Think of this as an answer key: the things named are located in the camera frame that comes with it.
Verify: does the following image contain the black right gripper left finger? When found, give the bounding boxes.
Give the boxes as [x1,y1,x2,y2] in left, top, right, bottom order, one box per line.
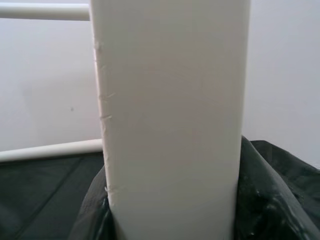
[74,164,119,240]

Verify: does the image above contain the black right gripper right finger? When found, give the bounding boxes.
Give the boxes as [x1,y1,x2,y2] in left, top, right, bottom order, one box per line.
[233,134,320,240]

